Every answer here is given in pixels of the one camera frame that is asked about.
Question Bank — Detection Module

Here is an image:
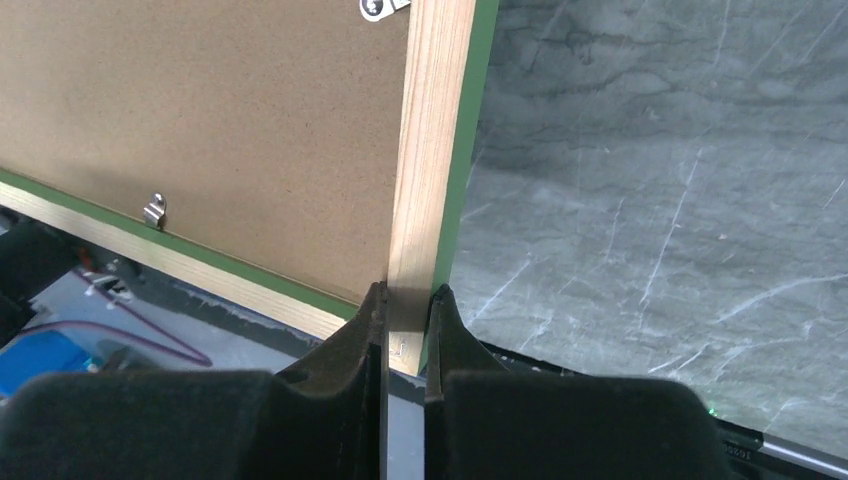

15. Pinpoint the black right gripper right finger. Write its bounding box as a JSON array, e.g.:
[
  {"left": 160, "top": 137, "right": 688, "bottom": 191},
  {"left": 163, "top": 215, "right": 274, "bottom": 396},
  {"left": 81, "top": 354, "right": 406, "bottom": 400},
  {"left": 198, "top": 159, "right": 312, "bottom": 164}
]
[{"left": 425, "top": 286, "right": 729, "bottom": 479}]

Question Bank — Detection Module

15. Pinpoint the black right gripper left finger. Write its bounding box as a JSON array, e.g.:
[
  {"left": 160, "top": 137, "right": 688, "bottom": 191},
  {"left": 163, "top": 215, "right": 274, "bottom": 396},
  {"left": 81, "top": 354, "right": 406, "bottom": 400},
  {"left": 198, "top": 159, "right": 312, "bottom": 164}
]
[{"left": 1, "top": 282, "right": 388, "bottom": 479}]

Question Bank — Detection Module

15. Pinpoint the wooden picture frame green inlay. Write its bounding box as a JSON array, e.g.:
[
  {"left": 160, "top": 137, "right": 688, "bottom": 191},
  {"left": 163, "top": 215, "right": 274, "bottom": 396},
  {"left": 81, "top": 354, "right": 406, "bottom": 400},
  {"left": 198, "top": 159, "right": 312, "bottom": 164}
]
[{"left": 1, "top": 1, "right": 498, "bottom": 375}]

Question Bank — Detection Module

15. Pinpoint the brown mdf backing board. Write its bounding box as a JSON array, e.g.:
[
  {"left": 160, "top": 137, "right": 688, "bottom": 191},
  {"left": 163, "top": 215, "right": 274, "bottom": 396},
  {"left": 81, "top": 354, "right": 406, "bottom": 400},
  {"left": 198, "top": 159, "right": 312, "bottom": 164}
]
[{"left": 1, "top": 1, "right": 409, "bottom": 302}]

